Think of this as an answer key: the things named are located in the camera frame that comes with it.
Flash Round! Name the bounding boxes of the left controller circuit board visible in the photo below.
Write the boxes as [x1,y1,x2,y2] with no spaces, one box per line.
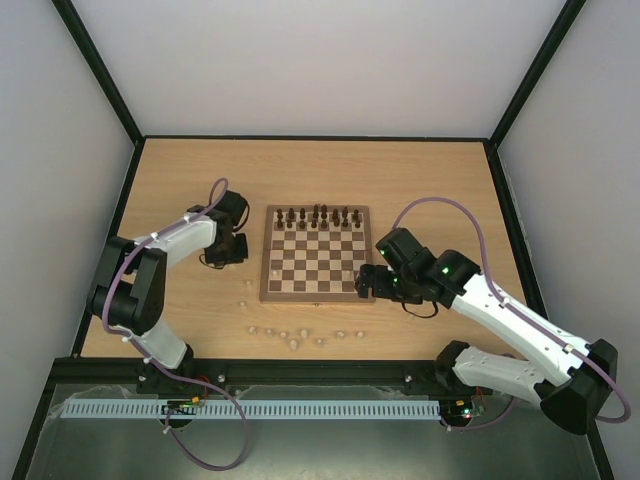
[160,397,206,415]

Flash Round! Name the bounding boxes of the controller circuit board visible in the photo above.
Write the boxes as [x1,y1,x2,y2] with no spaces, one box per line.
[451,396,487,419]
[160,397,206,415]

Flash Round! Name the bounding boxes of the wooden chess board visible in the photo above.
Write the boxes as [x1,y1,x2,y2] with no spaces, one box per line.
[259,203,374,305]

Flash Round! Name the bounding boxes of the right controller circuit board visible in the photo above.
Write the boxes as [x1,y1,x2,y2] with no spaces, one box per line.
[451,396,487,419]

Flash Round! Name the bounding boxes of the white slotted cable duct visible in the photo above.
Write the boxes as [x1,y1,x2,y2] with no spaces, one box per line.
[60,399,441,421]

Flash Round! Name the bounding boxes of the black front mounting rail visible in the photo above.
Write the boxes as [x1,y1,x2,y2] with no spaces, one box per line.
[49,357,581,401]

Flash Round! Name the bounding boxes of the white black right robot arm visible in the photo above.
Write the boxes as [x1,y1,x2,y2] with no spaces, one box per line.
[355,228,618,435]

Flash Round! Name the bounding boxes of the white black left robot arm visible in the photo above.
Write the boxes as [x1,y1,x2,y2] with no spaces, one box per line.
[87,191,250,396]

